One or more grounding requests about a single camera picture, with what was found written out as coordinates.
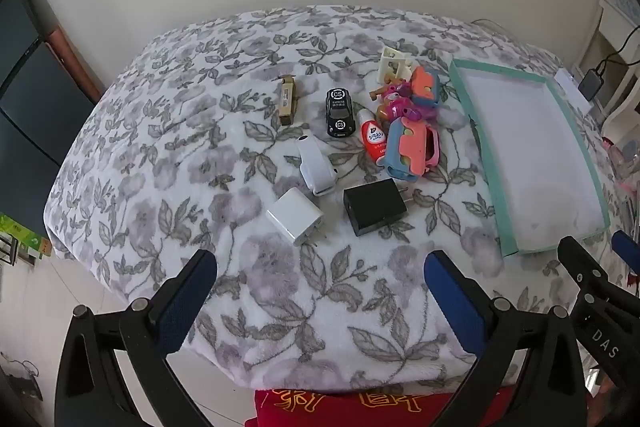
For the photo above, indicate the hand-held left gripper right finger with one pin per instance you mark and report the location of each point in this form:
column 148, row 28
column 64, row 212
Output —
column 455, row 302

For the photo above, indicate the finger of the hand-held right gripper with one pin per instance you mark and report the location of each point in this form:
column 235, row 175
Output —
column 580, row 257
column 625, row 246

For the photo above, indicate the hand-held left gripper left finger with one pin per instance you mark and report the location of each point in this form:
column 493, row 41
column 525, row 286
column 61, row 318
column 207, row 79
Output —
column 187, row 302

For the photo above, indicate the black charger plug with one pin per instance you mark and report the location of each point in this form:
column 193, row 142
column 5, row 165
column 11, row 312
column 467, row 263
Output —
column 375, row 207

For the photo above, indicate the white charger plug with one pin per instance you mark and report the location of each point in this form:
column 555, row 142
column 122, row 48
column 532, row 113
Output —
column 295, row 212

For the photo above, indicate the red white glue bottle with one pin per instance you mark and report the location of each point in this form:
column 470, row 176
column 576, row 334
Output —
column 374, row 139

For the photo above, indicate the white handheld device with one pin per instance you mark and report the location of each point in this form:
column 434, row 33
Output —
column 312, row 162

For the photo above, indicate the pink toy watch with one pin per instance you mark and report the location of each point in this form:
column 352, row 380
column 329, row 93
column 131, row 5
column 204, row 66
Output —
column 400, row 108

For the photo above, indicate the pink brown dog figure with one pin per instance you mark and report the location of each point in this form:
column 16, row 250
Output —
column 392, row 94

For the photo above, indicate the small orange blue toy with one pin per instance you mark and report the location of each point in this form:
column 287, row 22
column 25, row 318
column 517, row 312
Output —
column 424, row 84

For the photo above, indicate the black toy car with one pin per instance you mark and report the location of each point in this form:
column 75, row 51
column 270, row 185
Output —
column 340, row 112

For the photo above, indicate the gold patterned lighter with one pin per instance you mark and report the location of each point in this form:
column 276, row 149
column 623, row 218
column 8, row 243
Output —
column 287, row 102

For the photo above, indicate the cream hair clip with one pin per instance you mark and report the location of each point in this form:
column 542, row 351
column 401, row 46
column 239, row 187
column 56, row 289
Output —
column 387, row 67

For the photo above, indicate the pile of colourful toys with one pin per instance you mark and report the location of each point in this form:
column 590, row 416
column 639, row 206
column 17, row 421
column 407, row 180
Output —
column 622, row 162

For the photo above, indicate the grey floral blanket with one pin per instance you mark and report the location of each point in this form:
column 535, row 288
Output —
column 200, row 157

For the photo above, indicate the red cloth with gold print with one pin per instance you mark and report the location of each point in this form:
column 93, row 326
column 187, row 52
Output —
column 350, row 409

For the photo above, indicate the black power adapter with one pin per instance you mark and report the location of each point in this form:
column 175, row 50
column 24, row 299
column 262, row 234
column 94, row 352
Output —
column 590, row 83

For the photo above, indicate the white power strip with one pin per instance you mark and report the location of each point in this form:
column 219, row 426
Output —
column 565, row 84

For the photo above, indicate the green box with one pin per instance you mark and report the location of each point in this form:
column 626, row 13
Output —
column 20, row 232

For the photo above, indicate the white shelf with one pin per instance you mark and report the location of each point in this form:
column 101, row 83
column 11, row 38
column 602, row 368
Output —
column 612, row 37

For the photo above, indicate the dark cabinet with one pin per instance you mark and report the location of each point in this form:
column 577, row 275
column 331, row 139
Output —
column 30, row 107

